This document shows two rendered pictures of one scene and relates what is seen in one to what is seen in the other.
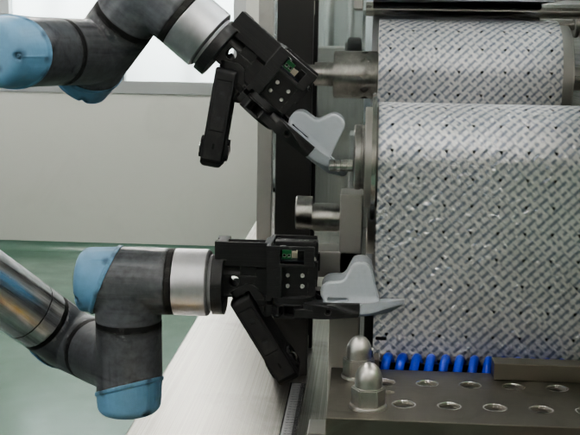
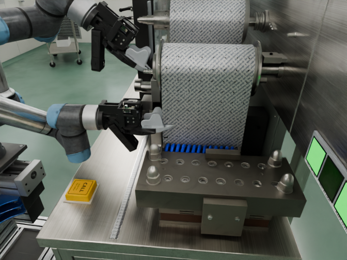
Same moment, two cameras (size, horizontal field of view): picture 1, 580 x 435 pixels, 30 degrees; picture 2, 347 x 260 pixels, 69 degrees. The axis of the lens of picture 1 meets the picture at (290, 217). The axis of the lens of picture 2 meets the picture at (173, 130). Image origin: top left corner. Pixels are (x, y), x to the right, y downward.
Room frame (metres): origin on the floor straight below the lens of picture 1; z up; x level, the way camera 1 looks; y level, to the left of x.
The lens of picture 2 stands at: (0.54, -0.14, 1.47)
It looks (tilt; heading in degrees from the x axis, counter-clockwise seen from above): 32 degrees down; 1
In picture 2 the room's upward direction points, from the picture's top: straight up
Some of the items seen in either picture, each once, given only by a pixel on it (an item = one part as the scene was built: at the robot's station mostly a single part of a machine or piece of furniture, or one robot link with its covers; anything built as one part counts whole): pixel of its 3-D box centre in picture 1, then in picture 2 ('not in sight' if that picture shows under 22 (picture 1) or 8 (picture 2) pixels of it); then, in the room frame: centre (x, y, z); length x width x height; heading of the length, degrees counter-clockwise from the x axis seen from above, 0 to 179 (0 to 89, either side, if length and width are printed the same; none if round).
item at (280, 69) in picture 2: not in sight; (268, 69); (1.21, -0.38, 1.25); 0.07 x 0.04 x 0.04; 86
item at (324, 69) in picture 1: (312, 73); (146, 19); (1.49, -0.03, 1.33); 0.06 x 0.03 x 0.03; 86
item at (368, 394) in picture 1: (368, 384); (153, 173); (1.01, -0.08, 1.05); 0.04 x 0.04 x 0.04
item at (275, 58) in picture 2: not in sight; (272, 57); (1.21, -0.39, 1.28); 0.06 x 0.05 x 0.02; 86
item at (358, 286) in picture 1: (362, 287); (157, 122); (1.16, -0.08, 1.11); 0.09 x 0.03 x 0.06; 85
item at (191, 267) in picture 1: (196, 281); (95, 116); (1.19, 0.10, 1.11); 0.08 x 0.05 x 0.08; 176
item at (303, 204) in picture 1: (304, 212); (138, 85); (1.27, -0.02, 1.18); 0.04 x 0.02 x 0.04; 176
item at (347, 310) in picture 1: (319, 306); (141, 128); (1.16, -0.03, 1.09); 0.09 x 0.05 x 0.02; 85
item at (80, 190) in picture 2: not in sight; (81, 190); (1.09, 0.15, 0.91); 0.07 x 0.07 x 0.02; 86
